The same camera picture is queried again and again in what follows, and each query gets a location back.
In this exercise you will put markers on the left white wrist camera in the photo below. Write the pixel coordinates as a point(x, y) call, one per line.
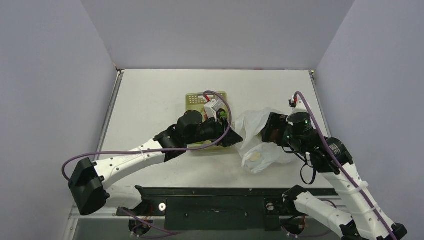
point(212, 107)

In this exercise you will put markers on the fake dark mangosteen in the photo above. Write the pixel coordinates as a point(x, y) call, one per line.
point(222, 115)

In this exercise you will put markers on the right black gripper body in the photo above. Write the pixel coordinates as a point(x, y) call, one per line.
point(272, 126)

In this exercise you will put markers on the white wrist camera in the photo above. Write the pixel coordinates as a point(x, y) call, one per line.
point(212, 107)
point(297, 105)

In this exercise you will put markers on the white plastic bag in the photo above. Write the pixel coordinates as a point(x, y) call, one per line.
point(255, 154)

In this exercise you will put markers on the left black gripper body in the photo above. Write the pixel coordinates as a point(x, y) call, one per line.
point(210, 131)

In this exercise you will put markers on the aluminium frame rail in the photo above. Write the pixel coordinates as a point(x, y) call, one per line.
point(99, 215)

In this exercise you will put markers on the beige perforated plastic basket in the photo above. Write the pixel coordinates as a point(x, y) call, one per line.
point(196, 102)

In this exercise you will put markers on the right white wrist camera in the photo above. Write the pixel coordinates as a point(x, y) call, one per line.
point(297, 105)

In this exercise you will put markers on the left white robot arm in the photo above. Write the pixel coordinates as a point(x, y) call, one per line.
point(175, 139)

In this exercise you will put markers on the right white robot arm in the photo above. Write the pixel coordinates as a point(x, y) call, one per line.
point(328, 156)

